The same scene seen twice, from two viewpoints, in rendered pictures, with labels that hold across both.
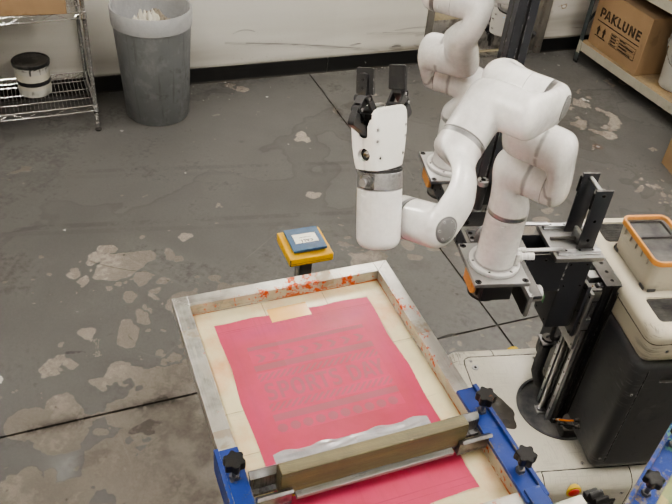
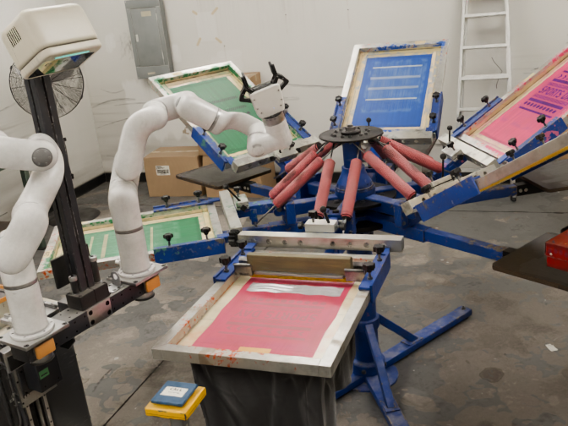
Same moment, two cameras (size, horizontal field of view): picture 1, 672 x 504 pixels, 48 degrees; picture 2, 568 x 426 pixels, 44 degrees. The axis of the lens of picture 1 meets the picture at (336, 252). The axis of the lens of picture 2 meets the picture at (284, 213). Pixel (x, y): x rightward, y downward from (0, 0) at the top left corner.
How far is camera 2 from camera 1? 304 cm
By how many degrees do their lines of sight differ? 108
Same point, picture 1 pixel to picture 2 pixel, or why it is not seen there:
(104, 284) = not seen: outside the picture
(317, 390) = (286, 312)
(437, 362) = (213, 293)
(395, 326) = (200, 326)
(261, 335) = (286, 344)
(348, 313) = (217, 340)
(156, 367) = not seen: outside the picture
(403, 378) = (234, 304)
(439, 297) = not seen: outside the picture
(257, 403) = (325, 315)
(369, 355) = (237, 318)
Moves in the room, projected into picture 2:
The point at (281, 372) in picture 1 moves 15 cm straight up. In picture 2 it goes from (297, 324) to (292, 282)
